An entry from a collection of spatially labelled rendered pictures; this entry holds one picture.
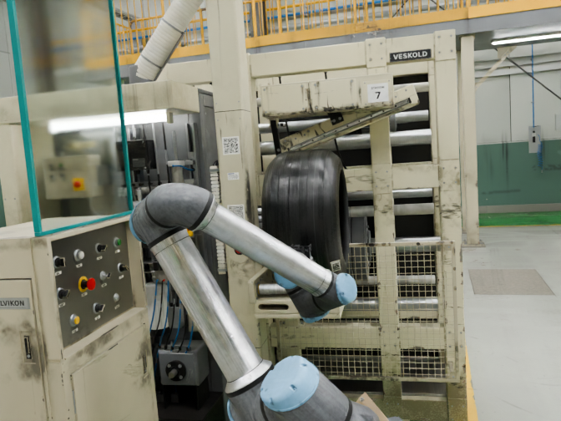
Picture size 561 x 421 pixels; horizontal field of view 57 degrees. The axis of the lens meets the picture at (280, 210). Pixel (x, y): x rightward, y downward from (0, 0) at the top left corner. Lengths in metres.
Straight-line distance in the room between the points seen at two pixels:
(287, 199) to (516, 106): 9.76
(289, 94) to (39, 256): 1.33
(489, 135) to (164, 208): 10.35
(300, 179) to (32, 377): 1.12
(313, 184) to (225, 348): 0.80
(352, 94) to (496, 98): 9.18
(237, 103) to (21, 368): 1.26
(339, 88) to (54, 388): 1.63
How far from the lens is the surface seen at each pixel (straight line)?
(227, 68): 2.26
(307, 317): 1.68
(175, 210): 1.36
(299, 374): 1.32
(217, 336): 1.45
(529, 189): 11.50
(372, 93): 2.39
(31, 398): 1.81
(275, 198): 2.00
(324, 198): 1.97
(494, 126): 11.46
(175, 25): 2.69
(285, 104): 2.44
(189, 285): 1.44
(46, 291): 1.66
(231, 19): 2.29
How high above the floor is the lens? 1.45
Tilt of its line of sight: 6 degrees down
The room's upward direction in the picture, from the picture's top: 4 degrees counter-clockwise
